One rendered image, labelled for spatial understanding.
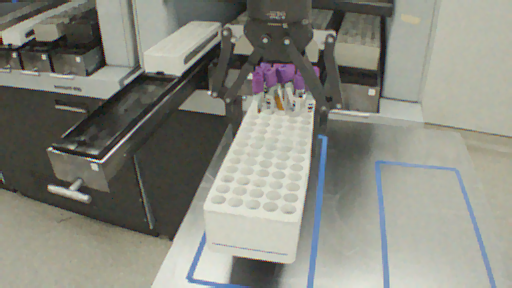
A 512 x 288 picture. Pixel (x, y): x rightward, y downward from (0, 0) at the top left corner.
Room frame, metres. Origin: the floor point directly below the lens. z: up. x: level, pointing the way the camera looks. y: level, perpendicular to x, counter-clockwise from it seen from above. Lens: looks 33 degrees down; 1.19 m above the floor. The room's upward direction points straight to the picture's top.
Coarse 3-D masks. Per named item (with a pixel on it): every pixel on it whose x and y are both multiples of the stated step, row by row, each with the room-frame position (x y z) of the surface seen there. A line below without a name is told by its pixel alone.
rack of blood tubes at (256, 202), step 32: (256, 128) 0.46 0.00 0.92; (288, 128) 0.47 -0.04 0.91; (256, 160) 0.38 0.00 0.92; (288, 160) 0.38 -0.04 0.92; (224, 192) 0.33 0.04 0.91; (256, 192) 0.33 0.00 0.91; (288, 192) 0.32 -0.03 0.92; (224, 224) 0.29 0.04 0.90; (256, 224) 0.28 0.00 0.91; (288, 224) 0.27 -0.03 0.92; (256, 256) 0.28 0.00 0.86; (288, 256) 0.27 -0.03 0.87
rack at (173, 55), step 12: (192, 24) 1.14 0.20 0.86; (204, 24) 1.14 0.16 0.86; (216, 24) 1.14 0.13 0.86; (168, 36) 1.03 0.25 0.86; (180, 36) 1.03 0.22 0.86; (192, 36) 1.02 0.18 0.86; (204, 36) 1.02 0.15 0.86; (216, 36) 1.13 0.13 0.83; (156, 48) 0.93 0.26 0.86; (168, 48) 0.94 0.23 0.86; (180, 48) 0.93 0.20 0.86; (192, 48) 0.94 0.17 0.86; (204, 48) 1.02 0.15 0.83; (144, 60) 0.89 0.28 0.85; (156, 60) 0.88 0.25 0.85; (168, 60) 0.87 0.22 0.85; (180, 60) 0.88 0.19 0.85; (192, 60) 0.94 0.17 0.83; (168, 72) 0.87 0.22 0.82; (180, 72) 0.87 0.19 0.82
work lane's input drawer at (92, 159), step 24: (216, 48) 1.08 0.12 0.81; (144, 72) 0.89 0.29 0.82; (192, 72) 0.91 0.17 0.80; (120, 96) 0.78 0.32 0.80; (144, 96) 0.78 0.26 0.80; (168, 96) 0.77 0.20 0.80; (96, 120) 0.67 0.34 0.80; (120, 120) 0.67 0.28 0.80; (144, 120) 0.67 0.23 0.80; (72, 144) 0.56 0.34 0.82; (96, 144) 0.56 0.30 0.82; (120, 144) 0.58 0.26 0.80; (72, 168) 0.54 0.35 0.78; (96, 168) 0.53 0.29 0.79; (120, 168) 0.57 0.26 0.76; (72, 192) 0.50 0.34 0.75
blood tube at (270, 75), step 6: (264, 72) 0.50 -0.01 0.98; (270, 72) 0.50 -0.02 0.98; (270, 78) 0.50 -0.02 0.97; (276, 78) 0.50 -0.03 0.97; (270, 84) 0.50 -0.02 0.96; (276, 84) 0.50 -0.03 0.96; (276, 90) 0.50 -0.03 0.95; (276, 96) 0.50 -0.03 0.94; (276, 102) 0.51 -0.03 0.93; (282, 102) 0.51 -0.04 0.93; (282, 108) 0.51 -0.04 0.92
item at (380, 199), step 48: (336, 144) 0.56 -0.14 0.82; (384, 144) 0.56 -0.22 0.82; (432, 144) 0.56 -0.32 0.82; (336, 192) 0.43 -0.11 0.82; (384, 192) 0.43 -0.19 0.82; (432, 192) 0.43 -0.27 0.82; (480, 192) 0.42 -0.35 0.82; (192, 240) 0.34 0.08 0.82; (336, 240) 0.34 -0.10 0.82; (384, 240) 0.33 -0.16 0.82; (432, 240) 0.33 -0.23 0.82; (480, 240) 0.32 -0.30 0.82
